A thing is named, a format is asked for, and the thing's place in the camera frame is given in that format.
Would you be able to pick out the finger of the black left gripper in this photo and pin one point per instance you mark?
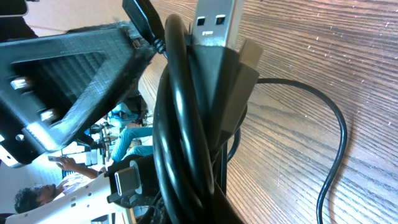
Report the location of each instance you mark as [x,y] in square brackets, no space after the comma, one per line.
[54,88]

